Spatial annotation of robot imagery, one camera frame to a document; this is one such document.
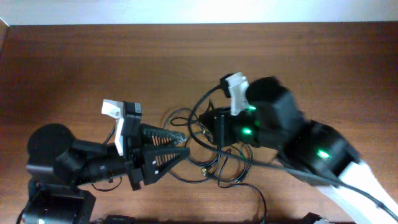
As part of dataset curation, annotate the black USB cable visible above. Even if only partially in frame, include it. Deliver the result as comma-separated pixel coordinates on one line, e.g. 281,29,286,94
160,99,268,224

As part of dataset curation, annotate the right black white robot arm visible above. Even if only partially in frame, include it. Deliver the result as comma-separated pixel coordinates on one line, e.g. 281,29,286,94
199,73,397,223

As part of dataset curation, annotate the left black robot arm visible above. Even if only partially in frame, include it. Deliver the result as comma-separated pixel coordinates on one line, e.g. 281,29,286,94
18,123,190,224

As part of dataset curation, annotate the right camera black cable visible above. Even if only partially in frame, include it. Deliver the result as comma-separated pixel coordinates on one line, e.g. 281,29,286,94
187,85,398,222

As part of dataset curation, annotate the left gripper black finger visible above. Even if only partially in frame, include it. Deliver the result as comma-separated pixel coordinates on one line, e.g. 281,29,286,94
142,146,190,185
139,124,187,146

